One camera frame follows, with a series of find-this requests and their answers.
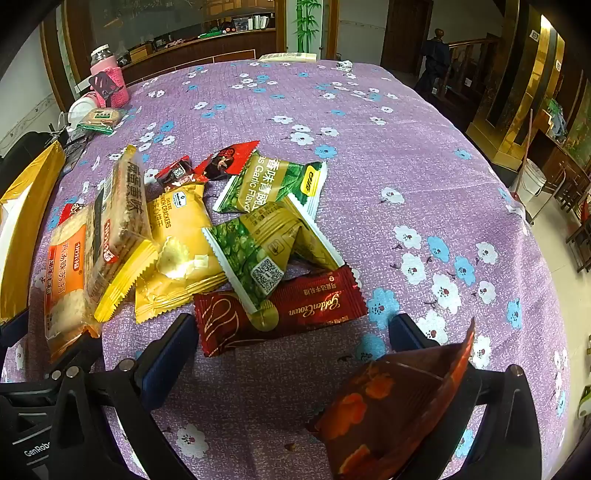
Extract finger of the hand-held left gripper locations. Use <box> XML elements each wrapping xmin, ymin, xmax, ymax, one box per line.
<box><xmin>0</xmin><ymin>314</ymin><xmax>31</xmax><ymax>352</ymax></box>
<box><xmin>28</xmin><ymin>339</ymin><xmax>103</xmax><ymax>385</ymax></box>

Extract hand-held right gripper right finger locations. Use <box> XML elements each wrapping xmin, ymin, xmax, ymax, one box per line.
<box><xmin>389</xmin><ymin>313</ymin><xmax>544</xmax><ymax>480</ymax></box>

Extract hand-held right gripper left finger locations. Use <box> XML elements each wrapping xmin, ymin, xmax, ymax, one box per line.
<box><xmin>48</xmin><ymin>313</ymin><xmax>200</xmax><ymax>480</ymax></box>

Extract orange cracker packet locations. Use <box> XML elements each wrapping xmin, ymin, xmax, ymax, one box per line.
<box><xmin>44</xmin><ymin>215</ymin><xmax>103</xmax><ymax>363</ymax></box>

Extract brown red snack packet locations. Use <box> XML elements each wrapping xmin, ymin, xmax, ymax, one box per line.
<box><xmin>306</xmin><ymin>318</ymin><xmax>476</xmax><ymax>480</ymax></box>

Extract dark red candy packet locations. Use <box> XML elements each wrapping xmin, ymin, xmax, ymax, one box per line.
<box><xmin>193</xmin><ymin>265</ymin><xmax>369</xmax><ymax>358</ymax></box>

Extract green gold pea packet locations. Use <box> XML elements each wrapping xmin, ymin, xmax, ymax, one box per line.
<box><xmin>202</xmin><ymin>194</ymin><xmax>347</xmax><ymax>317</ymax></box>

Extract yellow cheese cracker packet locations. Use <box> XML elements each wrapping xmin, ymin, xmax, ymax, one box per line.
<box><xmin>134</xmin><ymin>182</ymin><xmax>228</xmax><ymax>325</ymax></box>

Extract yellow cardboard box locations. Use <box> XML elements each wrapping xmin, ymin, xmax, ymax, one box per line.
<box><xmin>0</xmin><ymin>141</ymin><xmax>66</xmax><ymax>321</ymax></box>

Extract yellow cracker stack packet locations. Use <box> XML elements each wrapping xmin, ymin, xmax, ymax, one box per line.
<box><xmin>85</xmin><ymin>144</ymin><xmax>160</xmax><ymax>324</ymax></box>

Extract large red snack packet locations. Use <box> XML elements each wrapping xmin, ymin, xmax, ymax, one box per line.
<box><xmin>193</xmin><ymin>141</ymin><xmax>262</xmax><ymax>182</ymax></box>

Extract purple floral tablecloth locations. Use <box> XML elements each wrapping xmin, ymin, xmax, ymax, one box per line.
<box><xmin>0</xmin><ymin>59</ymin><xmax>573</xmax><ymax>480</ymax></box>

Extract black sofa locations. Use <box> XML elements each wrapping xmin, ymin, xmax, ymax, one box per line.
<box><xmin>0</xmin><ymin>130</ymin><xmax>54</xmax><ymax>185</ymax></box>

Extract white bucket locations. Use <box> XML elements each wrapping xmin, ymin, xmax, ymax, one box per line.
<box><xmin>516</xmin><ymin>158</ymin><xmax>548</xmax><ymax>205</ymax></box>

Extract black handheld device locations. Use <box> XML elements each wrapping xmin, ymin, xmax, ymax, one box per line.
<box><xmin>54</xmin><ymin>127</ymin><xmax>93</xmax><ymax>160</ymax></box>

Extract wooden chair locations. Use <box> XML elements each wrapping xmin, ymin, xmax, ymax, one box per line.
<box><xmin>551</xmin><ymin>161</ymin><xmax>591</xmax><ymax>273</ymax></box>

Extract round cracker packet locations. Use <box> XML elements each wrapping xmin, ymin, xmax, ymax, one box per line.
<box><xmin>78</xmin><ymin>107</ymin><xmax>129</xmax><ymax>136</ymax></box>

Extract white round container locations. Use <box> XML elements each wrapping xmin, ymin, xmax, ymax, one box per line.
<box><xmin>68</xmin><ymin>91</ymin><xmax>101</xmax><ymax>126</ymax></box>

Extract gold framed screen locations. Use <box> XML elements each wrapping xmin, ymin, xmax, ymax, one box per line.
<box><xmin>465</xmin><ymin>0</ymin><xmax>566</xmax><ymax>171</ymax></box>

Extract pink sleeved bottle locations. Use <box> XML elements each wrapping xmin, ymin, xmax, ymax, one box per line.
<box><xmin>89</xmin><ymin>44</ymin><xmax>131</xmax><ymax>110</ymax></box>

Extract dark blue jacket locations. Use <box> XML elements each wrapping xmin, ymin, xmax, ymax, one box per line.
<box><xmin>414</xmin><ymin>39</ymin><xmax>452</xmax><ymax>93</ymax></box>

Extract wooden stair railing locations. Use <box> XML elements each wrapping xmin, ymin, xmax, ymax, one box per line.
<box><xmin>434</xmin><ymin>28</ymin><xmax>502</xmax><ymax>112</ymax></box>

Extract wooden door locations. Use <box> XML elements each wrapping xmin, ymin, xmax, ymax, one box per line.
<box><xmin>381</xmin><ymin>0</ymin><xmax>432</xmax><ymax>75</ymax></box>

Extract wooden cabinet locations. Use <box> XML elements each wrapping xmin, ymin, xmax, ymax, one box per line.
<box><xmin>122</xmin><ymin>28</ymin><xmax>278</xmax><ymax>86</ymax></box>

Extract row of white boxes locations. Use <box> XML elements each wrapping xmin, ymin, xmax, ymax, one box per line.
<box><xmin>233</xmin><ymin>14</ymin><xmax>269</xmax><ymax>31</ymax></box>

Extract bamboo wall decal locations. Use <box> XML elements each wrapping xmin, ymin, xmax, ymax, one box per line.
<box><xmin>294</xmin><ymin>0</ymin><xmax>322</xmax><ymax>54</ymax></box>

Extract painted glass wall panel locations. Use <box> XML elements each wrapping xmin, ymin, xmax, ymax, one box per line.
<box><xmin>88</xmin><ymin>0</ymin><xmax>275</xmax><ymax>51</ymax></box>

